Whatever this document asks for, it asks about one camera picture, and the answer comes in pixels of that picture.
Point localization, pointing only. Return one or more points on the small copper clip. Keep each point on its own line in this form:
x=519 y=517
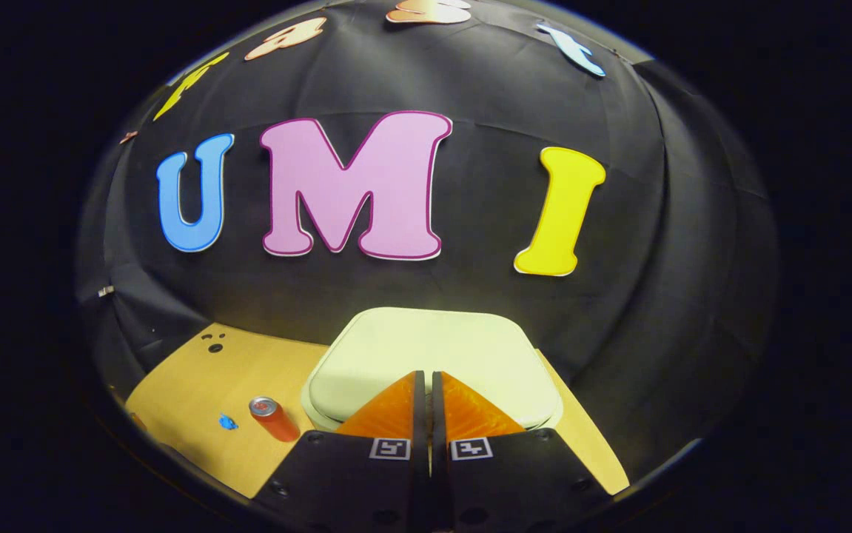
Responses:
x=128 y=137

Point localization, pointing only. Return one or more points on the pale green desktop garbage bin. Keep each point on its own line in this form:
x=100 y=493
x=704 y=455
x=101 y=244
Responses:
x=433 y=340

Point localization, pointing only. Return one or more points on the red pop can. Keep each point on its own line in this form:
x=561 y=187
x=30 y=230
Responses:
x=276 y=423

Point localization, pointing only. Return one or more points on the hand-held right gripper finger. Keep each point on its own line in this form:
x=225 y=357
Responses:
x=438 y=444
x=420 y=444

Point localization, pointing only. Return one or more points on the blue paper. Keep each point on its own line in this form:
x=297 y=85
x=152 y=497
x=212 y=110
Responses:
x=227 y=422

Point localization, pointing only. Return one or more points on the black backdrop cloth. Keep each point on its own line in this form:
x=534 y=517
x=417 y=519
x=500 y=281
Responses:
x=470 y=296

